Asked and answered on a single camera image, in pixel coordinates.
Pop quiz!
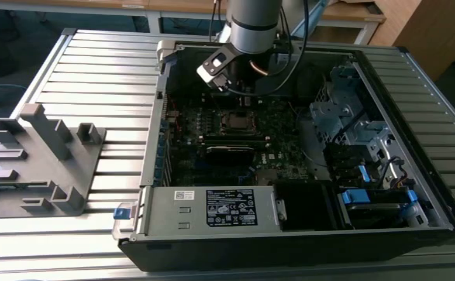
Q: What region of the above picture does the CPU socket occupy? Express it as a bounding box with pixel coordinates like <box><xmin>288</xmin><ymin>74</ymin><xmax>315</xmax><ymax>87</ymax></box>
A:
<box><xmin>219</xmin><ymin>110</ymin><xmax>260</xmax><ymax>136</ymax></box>

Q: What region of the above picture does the coloured wire bundle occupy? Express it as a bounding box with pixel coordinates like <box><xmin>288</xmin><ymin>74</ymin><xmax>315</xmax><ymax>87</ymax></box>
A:
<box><xmin>379</xmin><ymin>156</ymin><xmax>418</xmax><ymax>191</ymax></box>

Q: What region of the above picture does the green RAM stick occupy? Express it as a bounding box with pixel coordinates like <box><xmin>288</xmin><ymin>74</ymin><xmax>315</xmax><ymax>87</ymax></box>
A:
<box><xmin>0</xmin><ymin>181</ymin><xmax>51</xmax><ymax>190</ymax></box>

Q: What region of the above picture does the brown chipset heatsink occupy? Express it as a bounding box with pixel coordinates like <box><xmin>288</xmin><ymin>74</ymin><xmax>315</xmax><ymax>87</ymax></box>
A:
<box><xmin>256</xmin><ymin>169</ymin><xmax>279</xmax><ymax>186</ymax></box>

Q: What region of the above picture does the grey plastic parts rack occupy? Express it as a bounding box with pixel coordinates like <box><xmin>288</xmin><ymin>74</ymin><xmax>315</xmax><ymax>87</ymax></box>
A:
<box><xmin>0</xmin><ymin>102</ymin><xmax>108</xmax><ymax>219</ymax></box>

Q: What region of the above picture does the silver-topped CPU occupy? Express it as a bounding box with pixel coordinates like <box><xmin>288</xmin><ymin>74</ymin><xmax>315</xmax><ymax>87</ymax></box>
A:
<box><xmin>228</xmin><ymin>113</ymin><xmax>251</xmax><ymax>129</ymax></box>

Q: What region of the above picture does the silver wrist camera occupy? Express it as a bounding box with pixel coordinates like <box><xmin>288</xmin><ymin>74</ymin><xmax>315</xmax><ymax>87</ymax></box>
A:
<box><xmin>196</xmin><ymin>43</ymin><xmax>243</xmax><ymax>93</ymax></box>

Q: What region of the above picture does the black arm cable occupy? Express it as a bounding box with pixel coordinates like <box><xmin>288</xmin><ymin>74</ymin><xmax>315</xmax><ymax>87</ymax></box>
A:
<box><xmin>227</xmin><ymin>0</ymin><xmax>312</xmax><ymax>96</ymax></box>

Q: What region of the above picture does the silver metal drive cage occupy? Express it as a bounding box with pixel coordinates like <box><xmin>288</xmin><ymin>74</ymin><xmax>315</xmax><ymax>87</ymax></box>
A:
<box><xmin>308</xmin><ymin>64</ymin><xmax>398</xmax><ymax>179</ymax></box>

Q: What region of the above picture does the wooden cabinet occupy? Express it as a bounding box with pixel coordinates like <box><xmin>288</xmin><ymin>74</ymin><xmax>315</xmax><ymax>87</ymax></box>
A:
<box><xmin>369</xmin><ymin>0</ymin><xmax>455</xmax><ymax>83</ymax></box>

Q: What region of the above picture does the black RAM slot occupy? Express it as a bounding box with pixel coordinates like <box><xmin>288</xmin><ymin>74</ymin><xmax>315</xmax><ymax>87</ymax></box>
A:
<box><xmin>204</xmin><ymin>133</ymin><xmax>268</xmax><ymax>138</ymax></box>
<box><xmin>204</xmin><ymin>139</ymin><xmax>269</xmax><ymax>145</ymax></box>
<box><xmin>205</xmin><ymin>142</ymin><xmax>269</xmax><ymax>148</ymax></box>
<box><xmin>204</xmin><ymin>136</ymin><xmax>268</xmax><ymax>141</ymax></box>

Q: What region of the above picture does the silver power supply unit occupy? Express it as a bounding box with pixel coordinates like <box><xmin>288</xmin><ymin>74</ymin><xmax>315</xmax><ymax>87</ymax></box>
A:
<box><xmin>135</xmin><ymin>186</ymin><xmax>288</xmax><ymax>237</ymax></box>

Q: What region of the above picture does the blue plastic case latch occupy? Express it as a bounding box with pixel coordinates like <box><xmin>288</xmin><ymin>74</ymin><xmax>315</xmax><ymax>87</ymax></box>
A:
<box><xmin>113</xmin><ymin>206</ymin><xmax>132</xmax><ymax>220</ymax></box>

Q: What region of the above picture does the black graphics card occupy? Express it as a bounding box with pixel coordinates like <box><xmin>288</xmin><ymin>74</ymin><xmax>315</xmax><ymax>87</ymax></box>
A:
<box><xmin>205</xmin><ymin>145</ymin><xmax>256</xmax><ymax>167</ymax></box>

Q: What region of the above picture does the black hard disk drive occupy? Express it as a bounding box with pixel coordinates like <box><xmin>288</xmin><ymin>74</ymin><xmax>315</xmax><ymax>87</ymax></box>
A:
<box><xmin>345</xmin><ymin>203</ymin><xmax>403</xmax><ymax>229</ymax></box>

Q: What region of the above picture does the metal wire locking lever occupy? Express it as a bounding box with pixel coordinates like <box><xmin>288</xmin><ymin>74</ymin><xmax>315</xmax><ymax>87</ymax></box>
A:
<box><xmin>209</xmin><ymin>92</ymin><xmax>224</xmax><ymax>115</ymax></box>

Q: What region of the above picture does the black open PC case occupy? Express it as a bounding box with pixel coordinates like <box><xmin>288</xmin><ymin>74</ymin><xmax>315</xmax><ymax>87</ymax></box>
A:
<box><xmin>112</xmin><ymin>39</ymin><xmax>455</xmax><ymax>273</ymax></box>

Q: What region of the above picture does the wooden desk white frame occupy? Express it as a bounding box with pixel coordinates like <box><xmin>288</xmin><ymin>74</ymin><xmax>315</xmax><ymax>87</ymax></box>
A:
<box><xmin>148</xmin><ymin>0</ymin><xmax>387</xmax><ymax>44</ymax></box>
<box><xmin>0</xmin><ymin>0</ymin><xmax>152</xmax><ymax>33</ymax></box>

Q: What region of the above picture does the green motherboard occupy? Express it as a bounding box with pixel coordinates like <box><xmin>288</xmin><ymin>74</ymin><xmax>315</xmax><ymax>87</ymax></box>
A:
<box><xmin>164</xmin><ymin>96</ymin><xmax>329</xmax><ymax>188</ymax></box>

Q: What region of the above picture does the beige case latch handle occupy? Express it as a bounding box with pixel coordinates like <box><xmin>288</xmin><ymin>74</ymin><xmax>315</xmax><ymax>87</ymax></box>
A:
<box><xmin>155</xmin><ymin>40</ymin><xmax>177</xmax><ymax>71</ymax></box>

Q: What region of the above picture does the metal socket cover frame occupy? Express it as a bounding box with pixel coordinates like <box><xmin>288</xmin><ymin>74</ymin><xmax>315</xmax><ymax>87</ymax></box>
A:
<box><xmin>221</xmin><ymin>111</ymin><xmax>259</xmax><ymax>135</ymax></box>

